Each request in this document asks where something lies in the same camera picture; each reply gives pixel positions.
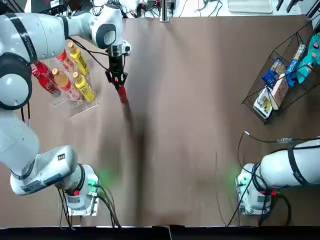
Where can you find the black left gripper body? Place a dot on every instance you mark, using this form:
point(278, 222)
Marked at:
point(117, 63)

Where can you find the red cola bottle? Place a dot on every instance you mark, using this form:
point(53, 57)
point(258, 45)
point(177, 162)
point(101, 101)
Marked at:
point(123, 96)
point(50, 86)
point(43, 71)

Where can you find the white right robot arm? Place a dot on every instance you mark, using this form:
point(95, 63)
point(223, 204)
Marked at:
point(287, 165)

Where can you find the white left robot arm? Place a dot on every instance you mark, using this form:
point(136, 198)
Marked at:
point(25, 147)

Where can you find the clear acrylic bottle shelf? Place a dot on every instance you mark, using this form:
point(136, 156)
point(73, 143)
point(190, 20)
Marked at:
point(85, 108)

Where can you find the tea bottle yellow label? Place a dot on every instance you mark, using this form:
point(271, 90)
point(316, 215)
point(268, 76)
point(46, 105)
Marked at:
point(80, 60)
point(83, 86)

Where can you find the orange tea bottle red label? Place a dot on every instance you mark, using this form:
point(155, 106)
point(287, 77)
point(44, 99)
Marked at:
point(63, 58)
point(63, 82)

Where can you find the black computer box red logo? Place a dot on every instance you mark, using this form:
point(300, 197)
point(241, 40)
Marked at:
point(47, 7)

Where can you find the yellow and white snack packet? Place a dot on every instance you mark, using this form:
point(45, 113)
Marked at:
point(262, 103)

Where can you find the white plastic tray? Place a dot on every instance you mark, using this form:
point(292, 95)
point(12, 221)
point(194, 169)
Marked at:
point(250, 6)

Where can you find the blue cracker bag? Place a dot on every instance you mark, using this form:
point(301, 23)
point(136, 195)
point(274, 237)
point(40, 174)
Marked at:
point(272, 72)

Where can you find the red and white snack box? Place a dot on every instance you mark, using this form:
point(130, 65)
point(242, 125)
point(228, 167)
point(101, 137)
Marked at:
point(279, 91)

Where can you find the long blue cookie packet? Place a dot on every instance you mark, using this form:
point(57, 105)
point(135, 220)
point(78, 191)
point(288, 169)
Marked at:
point(295, 63)

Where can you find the aluminium profile post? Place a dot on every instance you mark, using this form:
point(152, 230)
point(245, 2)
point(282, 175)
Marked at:
point(165, 12)

